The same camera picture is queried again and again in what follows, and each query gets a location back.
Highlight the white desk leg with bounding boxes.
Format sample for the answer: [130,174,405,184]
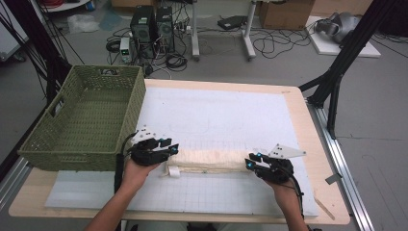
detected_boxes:
[242,0,257,61]
[191,0,201,63]

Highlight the person's left hand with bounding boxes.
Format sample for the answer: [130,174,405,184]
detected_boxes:
[121,160,161,191]

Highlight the narrow black computer tower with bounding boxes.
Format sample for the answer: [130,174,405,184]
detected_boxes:
[155,6,176,54]

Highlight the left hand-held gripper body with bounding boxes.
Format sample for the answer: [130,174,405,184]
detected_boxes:
[129,126,170,167]

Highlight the black metal frame stand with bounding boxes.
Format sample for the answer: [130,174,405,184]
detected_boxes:
[298,0,399,140]
[0,0,73,107]

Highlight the grey rounded device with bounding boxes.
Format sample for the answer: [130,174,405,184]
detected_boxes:
[315,12,362,44]

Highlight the green woven basket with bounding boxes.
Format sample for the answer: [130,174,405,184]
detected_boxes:
[17,64,147,172]

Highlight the clear plastic bag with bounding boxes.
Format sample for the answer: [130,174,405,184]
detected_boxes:
[66,13,101,35]

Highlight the light wooden table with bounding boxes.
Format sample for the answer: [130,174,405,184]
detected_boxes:
[8,78,351,226]

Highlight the right hand-held gripper cable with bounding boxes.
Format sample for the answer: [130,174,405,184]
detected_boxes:
[288,178,306,219]

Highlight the tangle of black floor cables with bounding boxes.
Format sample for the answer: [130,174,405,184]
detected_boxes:
[252,26,310,60]

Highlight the white cabinet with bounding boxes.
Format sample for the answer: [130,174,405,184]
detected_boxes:
[0,6,31,63]

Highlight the grey tape piece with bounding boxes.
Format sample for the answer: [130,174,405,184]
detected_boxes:
[324,172,344,186]

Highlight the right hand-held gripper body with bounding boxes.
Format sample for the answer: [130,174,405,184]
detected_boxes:
[255,143,307,185]

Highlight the thin wooden stick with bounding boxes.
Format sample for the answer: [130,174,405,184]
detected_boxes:
[313,196,337,221]

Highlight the white floor board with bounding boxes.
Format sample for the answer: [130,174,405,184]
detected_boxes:
[305,14,382,59]

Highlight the person's right hand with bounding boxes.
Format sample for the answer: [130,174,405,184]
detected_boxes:
[267,179,299,207]

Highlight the white grid mat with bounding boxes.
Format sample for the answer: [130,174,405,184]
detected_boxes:
[44,86,320,218]

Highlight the grey power supply unit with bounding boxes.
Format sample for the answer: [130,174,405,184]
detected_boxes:
[118,37,134,64]

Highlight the flat black device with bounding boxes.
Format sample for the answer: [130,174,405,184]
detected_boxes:
[217,14,248,31]

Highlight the aluminium rail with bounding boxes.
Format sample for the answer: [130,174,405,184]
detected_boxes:
[307,102,375,231]
[0,156,34,211]

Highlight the hand-held gripper cable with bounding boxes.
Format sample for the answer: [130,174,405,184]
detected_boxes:
[288,178,306,219]
[113,132,137,194]

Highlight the large cardboard box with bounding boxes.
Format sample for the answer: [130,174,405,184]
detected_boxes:
[258,0,316,31]

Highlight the left hand-held gripper cable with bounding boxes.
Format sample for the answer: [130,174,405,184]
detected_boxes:
[113,132,137,194]

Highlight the cream printed cloth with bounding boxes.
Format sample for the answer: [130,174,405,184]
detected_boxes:
[165,148,258,178]

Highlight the wide black computer tower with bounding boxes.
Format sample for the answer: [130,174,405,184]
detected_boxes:
[129,5,157,60]

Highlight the coiled black cable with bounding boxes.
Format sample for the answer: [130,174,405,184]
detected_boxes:
[165,52,189,72]

